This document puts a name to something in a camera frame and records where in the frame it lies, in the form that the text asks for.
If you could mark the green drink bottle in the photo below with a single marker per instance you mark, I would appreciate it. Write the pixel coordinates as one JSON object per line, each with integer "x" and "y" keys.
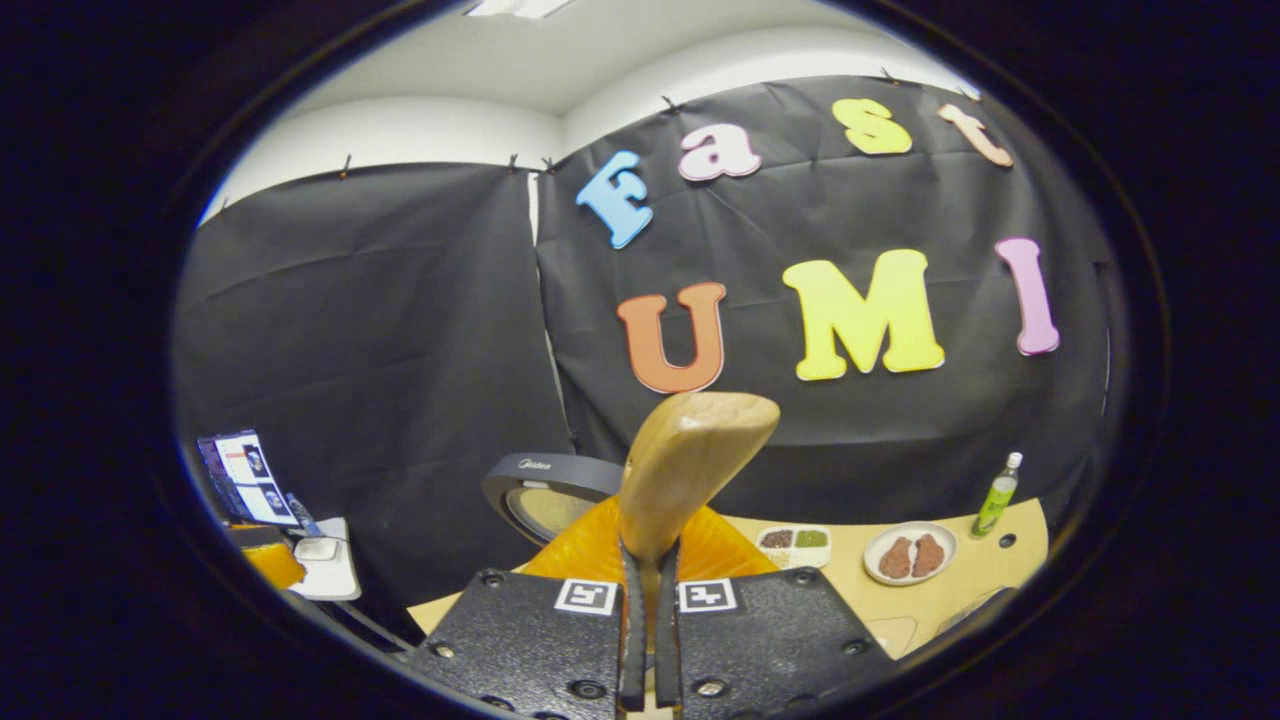
{"x": 995, "y": 500}

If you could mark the white divided bean dish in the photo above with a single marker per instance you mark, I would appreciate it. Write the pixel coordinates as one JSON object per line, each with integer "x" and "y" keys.
{"x": 795, "y": 542}

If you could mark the computer monitor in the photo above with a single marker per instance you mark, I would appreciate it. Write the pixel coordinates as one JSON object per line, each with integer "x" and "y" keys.
{"x": 250, "y": 480}

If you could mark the black backdrop cloth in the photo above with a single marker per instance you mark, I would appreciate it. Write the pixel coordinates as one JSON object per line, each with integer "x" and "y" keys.
{"x": 380, "y": 350}

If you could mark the white round plate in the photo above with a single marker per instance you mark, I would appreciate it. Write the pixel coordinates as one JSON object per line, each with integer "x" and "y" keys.
{"x": 910, "y": 528}

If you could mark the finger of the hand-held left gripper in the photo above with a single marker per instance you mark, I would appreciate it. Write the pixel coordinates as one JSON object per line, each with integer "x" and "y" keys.
{"x": 275, "y": 568}

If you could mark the white side table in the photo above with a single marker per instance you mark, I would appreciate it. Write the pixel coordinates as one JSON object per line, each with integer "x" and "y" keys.
{"x": 335, "y": 580}

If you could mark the ceiling light panel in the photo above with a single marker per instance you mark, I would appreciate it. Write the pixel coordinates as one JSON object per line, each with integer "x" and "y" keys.
{"x": 515, "y": 7}

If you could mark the dark grey rice cooker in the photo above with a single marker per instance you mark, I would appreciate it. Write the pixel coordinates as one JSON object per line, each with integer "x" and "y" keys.
{"x": 550, "y": 475}

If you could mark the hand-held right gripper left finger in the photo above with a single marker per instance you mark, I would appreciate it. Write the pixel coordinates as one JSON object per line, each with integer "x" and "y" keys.
{"x": 633, "y": 640}

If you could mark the wooden spoon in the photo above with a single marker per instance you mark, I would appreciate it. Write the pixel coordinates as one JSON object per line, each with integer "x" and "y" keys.
{"x": 690, "y": 460}

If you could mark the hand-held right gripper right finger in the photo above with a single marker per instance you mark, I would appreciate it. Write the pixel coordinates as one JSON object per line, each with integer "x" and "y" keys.
{"x": 668, "y": 640}

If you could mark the brown meat piece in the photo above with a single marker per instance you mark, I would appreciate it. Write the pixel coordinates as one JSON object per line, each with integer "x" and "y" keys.
{"x": 896, "y": 558}
{"x": 929, "y": 555}

